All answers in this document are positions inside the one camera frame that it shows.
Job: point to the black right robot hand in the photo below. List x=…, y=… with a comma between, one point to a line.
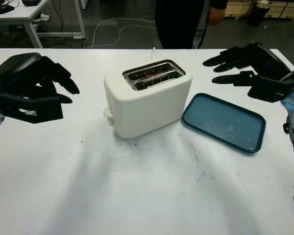
x=262, y=58

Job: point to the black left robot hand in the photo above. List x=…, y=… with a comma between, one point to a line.
x=22, y=71

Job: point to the white two-slot toaster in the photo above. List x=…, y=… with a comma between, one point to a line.
x=147, y=110

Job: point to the blue rectangular tray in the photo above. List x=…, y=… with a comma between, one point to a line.
x=223, y=122

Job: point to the black waste bin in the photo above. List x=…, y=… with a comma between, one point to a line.
x=257, y=13

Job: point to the light wooden crates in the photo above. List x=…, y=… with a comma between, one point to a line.
x=286, y=9

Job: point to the white office desk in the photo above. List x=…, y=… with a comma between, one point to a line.
x=19, y=16

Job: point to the white shoe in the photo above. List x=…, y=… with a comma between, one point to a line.
x=42, y=18

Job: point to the black computer mouse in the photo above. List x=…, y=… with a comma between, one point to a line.
x=5, y=9

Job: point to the black desktop device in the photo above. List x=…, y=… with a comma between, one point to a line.
x=31, y=2

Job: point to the standing person in black clothes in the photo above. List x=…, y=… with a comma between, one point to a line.
x=176, y=27

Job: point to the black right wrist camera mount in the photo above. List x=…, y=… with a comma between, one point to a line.
x=269, y=89

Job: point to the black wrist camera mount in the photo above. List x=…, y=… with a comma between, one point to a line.
x=41, y=110
x=269, y=89

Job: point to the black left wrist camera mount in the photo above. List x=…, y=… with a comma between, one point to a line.
x=41, y=110

